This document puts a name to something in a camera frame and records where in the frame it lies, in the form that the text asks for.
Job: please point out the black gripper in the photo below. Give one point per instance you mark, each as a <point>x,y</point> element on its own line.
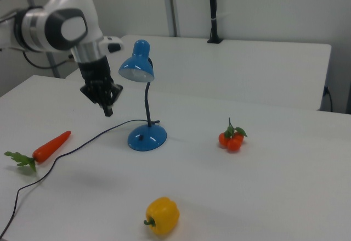
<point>96,76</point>

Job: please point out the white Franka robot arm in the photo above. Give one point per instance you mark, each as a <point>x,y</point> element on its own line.
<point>68,29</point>

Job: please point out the blue desk lamp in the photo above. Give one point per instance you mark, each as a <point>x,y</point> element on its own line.
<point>146,139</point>

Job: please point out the orange carrot with green leaves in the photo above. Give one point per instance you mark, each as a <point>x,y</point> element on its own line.
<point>50,146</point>

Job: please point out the yellow bell pepper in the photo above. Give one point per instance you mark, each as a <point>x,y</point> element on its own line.
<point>163,213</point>

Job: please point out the orange fruit cluster with leaves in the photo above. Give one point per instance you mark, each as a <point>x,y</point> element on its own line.
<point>234,143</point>

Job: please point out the white adjacent table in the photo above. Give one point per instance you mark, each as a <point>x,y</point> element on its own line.
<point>233,68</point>

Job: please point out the black pole with clamp base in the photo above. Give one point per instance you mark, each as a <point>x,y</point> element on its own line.
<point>214,7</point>

